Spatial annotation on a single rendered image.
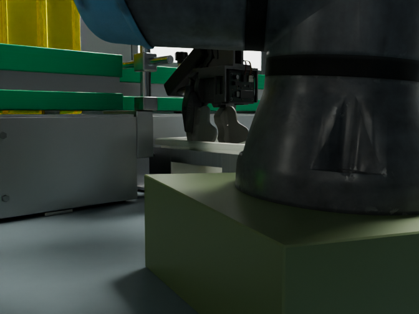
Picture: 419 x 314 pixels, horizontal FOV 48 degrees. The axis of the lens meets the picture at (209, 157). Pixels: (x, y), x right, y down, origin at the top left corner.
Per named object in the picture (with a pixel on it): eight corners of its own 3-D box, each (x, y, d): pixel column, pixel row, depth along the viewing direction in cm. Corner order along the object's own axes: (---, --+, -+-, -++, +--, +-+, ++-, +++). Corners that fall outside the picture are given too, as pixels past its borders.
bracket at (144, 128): (122, 153, 79) (121, 110, 78) (157, 157, 72) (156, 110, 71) (103, 154, 76) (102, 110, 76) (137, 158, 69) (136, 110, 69)
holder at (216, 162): (204, 180, 92) (204, 141, 91) (327, 200, 72) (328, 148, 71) (129, 190, 80) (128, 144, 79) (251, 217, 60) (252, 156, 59)
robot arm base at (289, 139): (479, 203, 35) (496, 68, 34) (351, 226, 26) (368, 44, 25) (321, 172, 47) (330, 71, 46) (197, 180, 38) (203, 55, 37)
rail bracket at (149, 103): (115, 110, 79) (113, 34, 78) (179, 110, 67) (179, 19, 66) (99, 110, 77) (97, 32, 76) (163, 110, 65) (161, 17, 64)
